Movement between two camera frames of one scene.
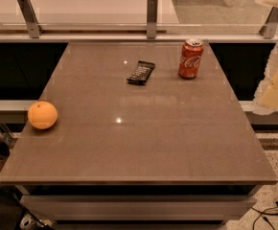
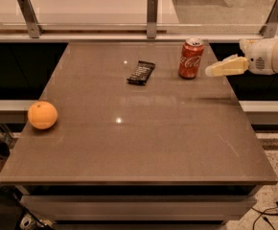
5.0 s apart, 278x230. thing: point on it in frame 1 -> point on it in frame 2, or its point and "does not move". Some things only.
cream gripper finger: (276, 89) -> (232, 66)
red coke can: (191, 57) does not move
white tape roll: (24, 218) does not move
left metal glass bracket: (34, 28) does not move
